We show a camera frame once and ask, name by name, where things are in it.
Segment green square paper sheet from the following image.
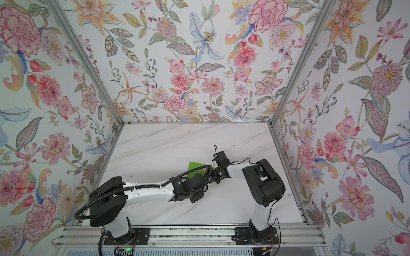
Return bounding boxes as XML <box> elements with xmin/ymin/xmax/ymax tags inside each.
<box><xmin>186</xmin><ymin>161</ymin><xmax>207</xmax><ymax>179</ymax></box>

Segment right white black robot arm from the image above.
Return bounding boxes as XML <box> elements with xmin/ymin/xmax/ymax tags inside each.
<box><xmin>208</xmin><ymin>151</ymin><xmax>286</xmax><ymax>237</ymax></box>

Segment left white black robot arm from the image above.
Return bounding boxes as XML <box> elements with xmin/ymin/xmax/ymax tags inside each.
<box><xmin>74</xmin><ymin>173</ymin><xmax>209</xmax><ymax>239</ymax></box>

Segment left black corrugated cable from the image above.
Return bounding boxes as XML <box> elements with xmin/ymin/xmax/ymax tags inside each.
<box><xmin>73</xmin><ymin>164</ymin><xmax>214</xmax><ymax>221</ymax></box>

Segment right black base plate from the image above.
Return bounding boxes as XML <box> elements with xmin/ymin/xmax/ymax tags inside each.
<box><xmin>231</xmin><ymin>227</ymin><xmax>280</xmax><ymax>245</ymax></box>

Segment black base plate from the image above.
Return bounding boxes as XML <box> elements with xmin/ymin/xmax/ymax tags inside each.
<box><xmin>104</xmin><ymin>228</ymin><xmax>151</xmax><ymax>246</ymax></box>
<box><xmin>231</xmin><ymin>227</ymin><xmax>280</xmax><ymax>245</ymax></box>

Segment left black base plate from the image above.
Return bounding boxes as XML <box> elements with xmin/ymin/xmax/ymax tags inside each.
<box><xmin>104</xmin><ymin>228</ymin><xmax>151</xmax><ymax>246</ymax></box>

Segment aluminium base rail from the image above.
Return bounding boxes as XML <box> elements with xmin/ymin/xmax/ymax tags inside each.
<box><xmin>51</xmin><ymin>224</ymin><xmax>326</xmax><ymax>248</ymax></box>

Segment white perforated cable tray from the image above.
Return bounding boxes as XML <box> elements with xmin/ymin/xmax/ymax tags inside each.
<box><xmin>63</xmin><ymin>248</ymin><xmax>257</xmax><ymax>256</ymax></box>

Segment right aluminium corner post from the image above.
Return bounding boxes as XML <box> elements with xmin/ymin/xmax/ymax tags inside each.
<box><xmin>269</xmin><ymin>0</ymin><xmax>336</xmax><ymax>128</ymax></box>

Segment aluminium corner post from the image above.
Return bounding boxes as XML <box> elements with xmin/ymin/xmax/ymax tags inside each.
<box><xmin>269</xmin><ymin>0</ymin><xmax>336</xmax><ymax>128</ymax></box>
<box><xmin>45</xmin><ymin>0</ymin><xmax>124</xmax><ymax>128</ymax></box>

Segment left aluminium corner post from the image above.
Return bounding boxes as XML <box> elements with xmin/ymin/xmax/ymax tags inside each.
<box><xmin>45</xmin><ymin>0</ymin><xmax>124</xmax><ymax>128</ymax></box>

